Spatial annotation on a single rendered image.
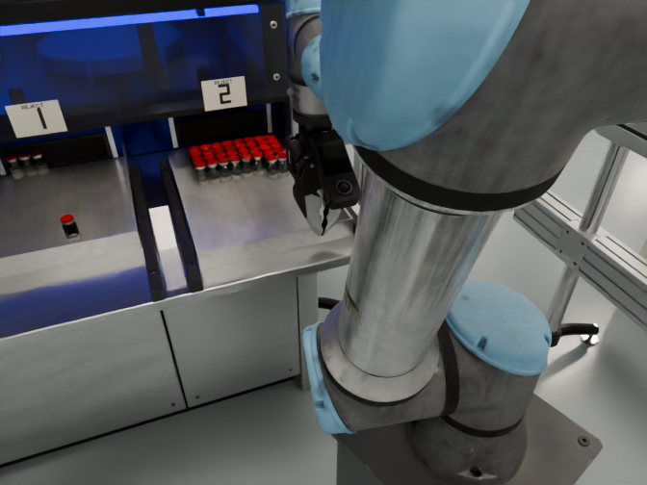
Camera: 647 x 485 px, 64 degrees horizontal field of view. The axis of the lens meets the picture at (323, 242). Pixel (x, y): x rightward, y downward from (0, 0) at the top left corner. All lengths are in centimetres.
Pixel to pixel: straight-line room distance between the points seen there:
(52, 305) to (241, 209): 35
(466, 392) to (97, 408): 119
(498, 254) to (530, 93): 218
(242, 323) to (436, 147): 125
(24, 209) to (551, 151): 97
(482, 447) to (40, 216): 82
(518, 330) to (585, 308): 168
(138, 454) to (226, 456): 26
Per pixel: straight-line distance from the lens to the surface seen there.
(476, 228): 30
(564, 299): 177
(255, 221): 92
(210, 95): 108
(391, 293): 35
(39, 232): 101
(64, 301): 85
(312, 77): 57
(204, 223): 93
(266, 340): 151
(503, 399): 60
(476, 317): 56
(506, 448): 68
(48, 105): 107
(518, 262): 236
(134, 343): 142
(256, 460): 163
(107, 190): 108
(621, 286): 156
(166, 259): 86
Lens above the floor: 140
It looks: 37 degrees down
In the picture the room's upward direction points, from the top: straight up
